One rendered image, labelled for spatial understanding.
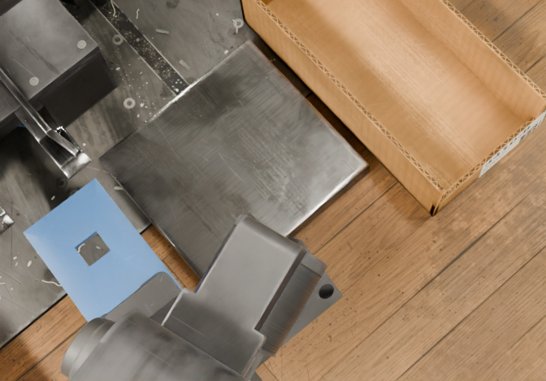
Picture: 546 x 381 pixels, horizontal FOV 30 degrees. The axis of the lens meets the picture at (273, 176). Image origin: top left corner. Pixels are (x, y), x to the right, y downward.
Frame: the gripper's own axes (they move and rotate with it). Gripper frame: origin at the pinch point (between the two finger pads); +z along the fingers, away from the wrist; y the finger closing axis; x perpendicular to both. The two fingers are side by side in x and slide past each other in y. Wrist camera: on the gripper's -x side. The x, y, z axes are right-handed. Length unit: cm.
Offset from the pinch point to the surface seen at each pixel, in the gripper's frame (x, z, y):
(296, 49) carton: -23.5, 10.1, 10.3
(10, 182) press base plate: 2.1, 19.3, 15.8
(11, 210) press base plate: 3.5, 18.4, 13.7
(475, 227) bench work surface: -26.2, 7.5, -10.6
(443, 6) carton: -35.1, 7.4, 5.8
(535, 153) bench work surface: -34.6, 8.0, -9.1
